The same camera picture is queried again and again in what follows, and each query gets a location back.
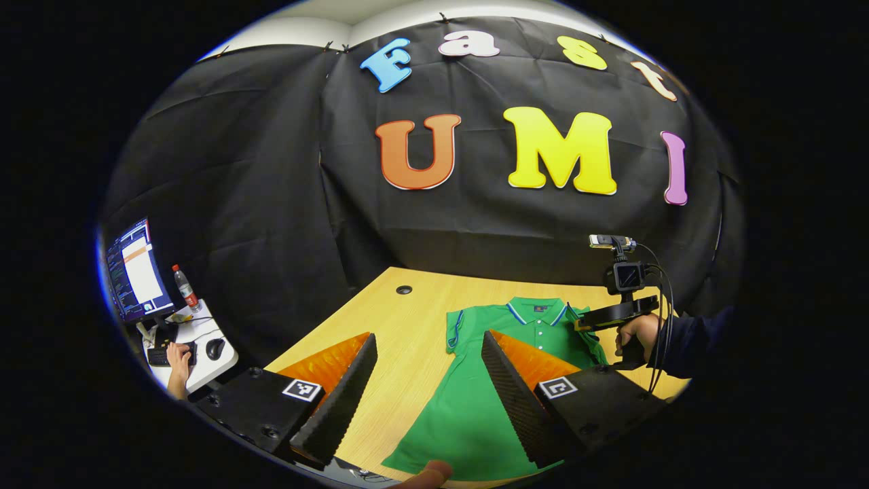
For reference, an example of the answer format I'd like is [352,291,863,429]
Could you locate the black keyboard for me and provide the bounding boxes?
[146,340,198,367]

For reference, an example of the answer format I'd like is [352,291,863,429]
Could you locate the computer monitor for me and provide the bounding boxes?
[102,217,176,323]

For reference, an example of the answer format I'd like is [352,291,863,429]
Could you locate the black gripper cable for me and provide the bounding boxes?
[635,243,676,396]

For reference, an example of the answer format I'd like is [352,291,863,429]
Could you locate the black backdrop cloth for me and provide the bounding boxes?
[102,14,744,395]

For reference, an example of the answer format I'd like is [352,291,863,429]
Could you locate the green polo T-shirt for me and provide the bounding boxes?
[401,297,608,483]

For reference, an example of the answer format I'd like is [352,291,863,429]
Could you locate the clear plastic water bottle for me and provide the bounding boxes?
[171,264,202,313]

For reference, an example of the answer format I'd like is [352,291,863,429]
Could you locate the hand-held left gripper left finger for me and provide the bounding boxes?
[193,332,378,469]

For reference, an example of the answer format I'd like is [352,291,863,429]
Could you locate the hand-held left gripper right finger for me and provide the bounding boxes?
[481,331,669,469]

